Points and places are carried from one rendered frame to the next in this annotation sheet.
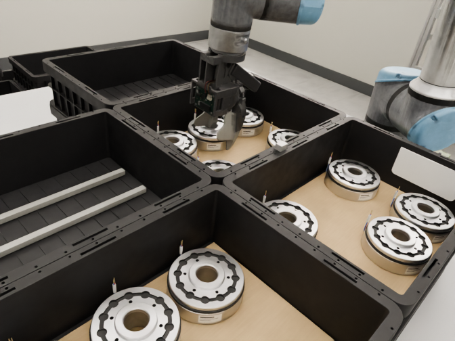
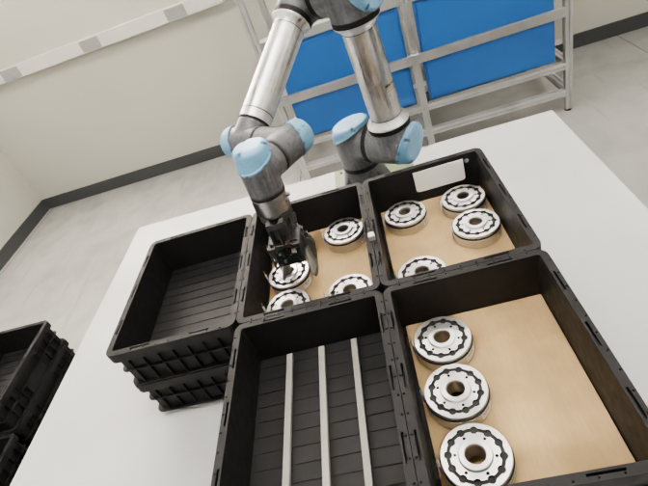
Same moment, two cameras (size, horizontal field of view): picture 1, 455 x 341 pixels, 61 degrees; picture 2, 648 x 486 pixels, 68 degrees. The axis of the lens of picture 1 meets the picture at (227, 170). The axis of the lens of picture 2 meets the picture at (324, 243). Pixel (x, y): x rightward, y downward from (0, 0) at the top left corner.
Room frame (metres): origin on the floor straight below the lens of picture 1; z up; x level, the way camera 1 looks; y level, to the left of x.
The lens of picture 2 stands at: (-0.07, 0.39, 1.56)
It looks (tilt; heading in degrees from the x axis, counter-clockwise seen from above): 36 degrees down; 331
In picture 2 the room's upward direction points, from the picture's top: 22 degrees counter-clockwise
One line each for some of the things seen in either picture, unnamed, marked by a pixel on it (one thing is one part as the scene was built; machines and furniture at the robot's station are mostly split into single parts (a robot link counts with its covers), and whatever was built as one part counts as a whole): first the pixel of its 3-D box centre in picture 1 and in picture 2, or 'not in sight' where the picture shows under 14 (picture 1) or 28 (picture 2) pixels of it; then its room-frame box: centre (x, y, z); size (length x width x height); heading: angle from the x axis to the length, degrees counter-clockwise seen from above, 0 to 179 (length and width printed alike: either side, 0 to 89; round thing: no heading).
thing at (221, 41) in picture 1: (229, 38); (272, 202); (0.72, 0.03, 1.07); 0.08 x 0.08 x 0.05
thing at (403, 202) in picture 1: (424, 211); (463, 197); (0.56, -0.36, 0.86); 0.10 x 0.10 x 0.01
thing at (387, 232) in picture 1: (399, 235); (475, 222); (0.47, -0.29, 0.86); 0.05 x 0.05 x 0.01
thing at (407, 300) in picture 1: (367, 186); (438, 211); (0.52, -0.23, 0.92); 0.40 x 0.30 x 0.02; 140
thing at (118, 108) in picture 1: (235, 116); (308, 247); (0.72, 0.00, 0.92); 0.40 x 0.30 x 0.02; 140
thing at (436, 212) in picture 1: (425, 209); (462, 196); (0.56, -0.36, 0.86); 0.05 x 0.05 x 0.01
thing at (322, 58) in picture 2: not in sight; (346, 77); (2.09, -1.35, 0.60); 0.72 x 0.03 x 0.56; 48
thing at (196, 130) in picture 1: (210, 128); (288, 273); (0.76, 0.05, 0.86); 0.10 x 0.10 x 0.01
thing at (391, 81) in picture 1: (398, 94); (356, 140); (0.95, -0.41, 0.92); 0.13 x 0.12 x 0.14; 13
